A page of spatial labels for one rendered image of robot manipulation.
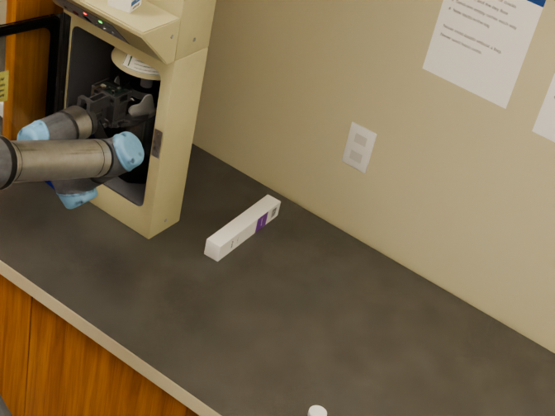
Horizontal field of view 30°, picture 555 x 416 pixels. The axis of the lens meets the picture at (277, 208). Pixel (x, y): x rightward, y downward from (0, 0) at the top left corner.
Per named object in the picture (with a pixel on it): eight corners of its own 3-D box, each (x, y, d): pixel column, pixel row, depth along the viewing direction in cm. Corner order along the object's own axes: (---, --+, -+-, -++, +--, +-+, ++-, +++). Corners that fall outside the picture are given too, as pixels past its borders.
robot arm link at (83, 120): (78, 150, 217) (50, 133, 220) (93, 143, 220) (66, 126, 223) (80, 120, 212) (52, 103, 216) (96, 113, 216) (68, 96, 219)
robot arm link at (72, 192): (97, 196, 207) (72, 148, 206) (59, 215, 212) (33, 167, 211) (118, 185, 214) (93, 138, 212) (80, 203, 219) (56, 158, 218)
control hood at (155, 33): (63, 1, 224) (66, -42, 219) (175, 62, 212) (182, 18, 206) (23, 14, 216) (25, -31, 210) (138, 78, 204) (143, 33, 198)
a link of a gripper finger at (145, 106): (170, 95, 228) (132, 99, 224) (167, 117, 232) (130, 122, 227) (164, 87, 230) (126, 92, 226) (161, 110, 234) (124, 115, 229)
